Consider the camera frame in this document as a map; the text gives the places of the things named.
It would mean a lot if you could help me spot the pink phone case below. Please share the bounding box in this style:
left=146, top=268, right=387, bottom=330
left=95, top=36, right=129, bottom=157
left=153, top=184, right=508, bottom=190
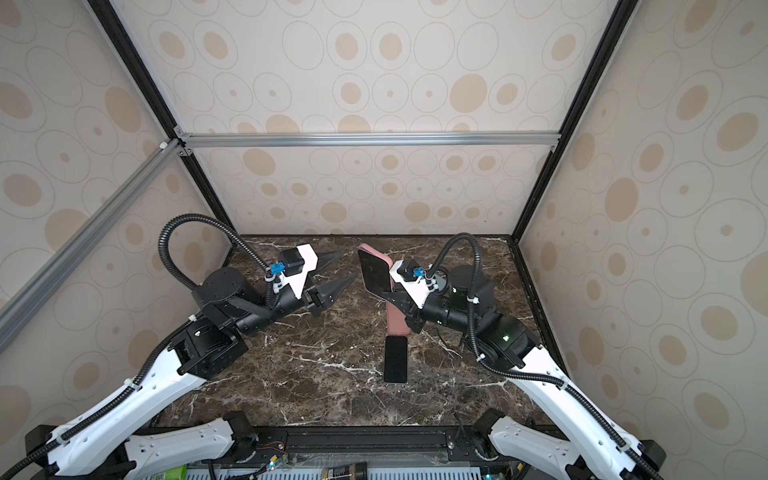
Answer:
left=386, top=302, right=411, bottom=336

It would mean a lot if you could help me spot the phone with black screen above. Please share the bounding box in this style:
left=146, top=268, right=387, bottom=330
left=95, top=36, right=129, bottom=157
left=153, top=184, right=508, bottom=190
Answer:
left=383, top=336, right=408, bottom=383

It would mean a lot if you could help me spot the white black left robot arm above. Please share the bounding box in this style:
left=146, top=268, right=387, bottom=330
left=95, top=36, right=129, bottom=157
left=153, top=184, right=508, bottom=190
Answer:
left=3, top=244, right=355, bottom=479

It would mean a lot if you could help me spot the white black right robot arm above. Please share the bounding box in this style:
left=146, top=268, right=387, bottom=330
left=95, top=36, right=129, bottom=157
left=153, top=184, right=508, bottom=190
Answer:
left=362, top=259, right=666, bottom=479

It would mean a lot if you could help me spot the dark bottle at front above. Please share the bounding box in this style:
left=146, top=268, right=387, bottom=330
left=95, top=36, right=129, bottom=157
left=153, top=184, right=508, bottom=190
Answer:
left=320, top=462, right=368, bottom=480

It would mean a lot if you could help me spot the green packet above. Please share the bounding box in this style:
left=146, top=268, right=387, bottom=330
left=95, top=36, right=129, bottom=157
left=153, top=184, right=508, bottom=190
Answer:
left=155, top=465, right=187, bottom=480

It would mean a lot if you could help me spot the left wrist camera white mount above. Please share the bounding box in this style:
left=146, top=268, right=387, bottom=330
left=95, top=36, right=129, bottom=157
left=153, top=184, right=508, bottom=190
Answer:
left=265, top=244, right=319, bottom=299

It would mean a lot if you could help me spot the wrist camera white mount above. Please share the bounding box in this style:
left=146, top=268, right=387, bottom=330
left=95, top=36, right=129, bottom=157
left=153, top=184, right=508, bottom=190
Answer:
left=265, top=244, right=319, bottom=299
left=389, top=258, right=448, bottom=310

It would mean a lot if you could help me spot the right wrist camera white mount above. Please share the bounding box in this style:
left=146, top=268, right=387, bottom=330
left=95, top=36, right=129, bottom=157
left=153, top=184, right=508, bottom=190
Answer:
left=389, top=258, right=448, bottom=310

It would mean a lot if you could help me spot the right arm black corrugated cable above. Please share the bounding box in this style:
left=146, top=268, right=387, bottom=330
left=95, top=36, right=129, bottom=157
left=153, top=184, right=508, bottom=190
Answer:
left=427, top=232, right=661, bottom=480

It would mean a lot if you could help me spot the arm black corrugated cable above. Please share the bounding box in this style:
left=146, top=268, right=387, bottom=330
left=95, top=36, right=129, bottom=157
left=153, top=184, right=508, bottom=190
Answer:
left=427, top=232, right=661, bottom=480
left=0, top=213, right=277, bottom=480

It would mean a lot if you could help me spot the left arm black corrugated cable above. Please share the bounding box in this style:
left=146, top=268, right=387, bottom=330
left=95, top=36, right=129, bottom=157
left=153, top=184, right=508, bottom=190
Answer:
left=0, top=213, right=277, bottom=480

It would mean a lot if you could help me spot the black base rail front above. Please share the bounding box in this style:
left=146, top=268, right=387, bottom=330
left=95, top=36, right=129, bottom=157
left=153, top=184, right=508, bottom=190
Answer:
left=119, top=424, right=541, bottom=480

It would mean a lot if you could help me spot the horizontal aluminium rail back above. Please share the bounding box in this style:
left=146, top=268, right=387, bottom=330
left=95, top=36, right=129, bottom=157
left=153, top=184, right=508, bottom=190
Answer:
left=181, top=131, right=560, bottom=148

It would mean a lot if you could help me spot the diagonal aluminium rail left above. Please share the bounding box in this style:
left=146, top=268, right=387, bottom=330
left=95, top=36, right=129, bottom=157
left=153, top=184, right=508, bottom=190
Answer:
left=1, top=139, right=181, bottom=350

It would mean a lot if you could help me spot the black corner frame post left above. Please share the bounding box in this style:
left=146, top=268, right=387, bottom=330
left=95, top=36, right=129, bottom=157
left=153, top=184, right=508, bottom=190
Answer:
left=86, top=0, right=234, bottom=227

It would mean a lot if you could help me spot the black corner frame post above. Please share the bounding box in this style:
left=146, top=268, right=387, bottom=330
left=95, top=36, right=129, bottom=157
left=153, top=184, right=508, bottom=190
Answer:
left=511, top=0, right=639, bottom=245
left=86, top=0, right=234, bottom=227

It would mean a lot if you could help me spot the black corner frame post right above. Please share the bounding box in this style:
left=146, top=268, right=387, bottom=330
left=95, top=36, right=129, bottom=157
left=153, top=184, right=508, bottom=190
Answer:
left=511, top=0, right=639, bottom=245

